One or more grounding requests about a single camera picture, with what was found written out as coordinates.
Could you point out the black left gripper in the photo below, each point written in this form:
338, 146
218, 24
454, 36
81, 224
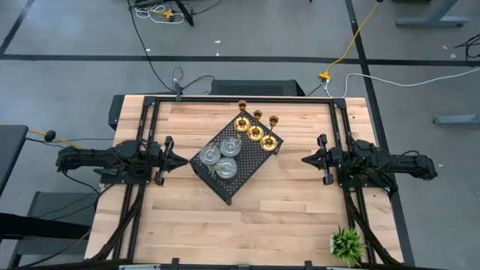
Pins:
161, 157

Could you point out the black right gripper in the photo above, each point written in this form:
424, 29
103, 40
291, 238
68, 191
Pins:
327, 160

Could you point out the silver tin candle can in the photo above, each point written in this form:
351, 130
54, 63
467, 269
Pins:
210, 154
226, 167
230, 147

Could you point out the gold candlestick holder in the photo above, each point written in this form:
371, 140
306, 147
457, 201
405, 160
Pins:
256, 134
268, 142
242, 125

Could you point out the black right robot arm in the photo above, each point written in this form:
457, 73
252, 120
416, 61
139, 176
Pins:
393, 163

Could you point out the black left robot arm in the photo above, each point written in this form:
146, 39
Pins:
97, 159

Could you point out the black perforated metal riser shelf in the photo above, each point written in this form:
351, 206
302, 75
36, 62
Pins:
247, 168

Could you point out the small green potted plant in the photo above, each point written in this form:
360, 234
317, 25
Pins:
347, 245

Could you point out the black computer case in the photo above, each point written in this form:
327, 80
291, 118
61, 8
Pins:
255, 88

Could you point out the grey table foot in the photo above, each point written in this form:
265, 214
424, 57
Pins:
457, 120
431, 21

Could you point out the black beam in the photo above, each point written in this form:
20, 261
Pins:
30, 227

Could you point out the black desk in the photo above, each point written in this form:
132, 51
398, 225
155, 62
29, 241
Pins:
9, 150

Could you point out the black aluminium table frame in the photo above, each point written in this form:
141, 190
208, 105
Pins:
210, 99

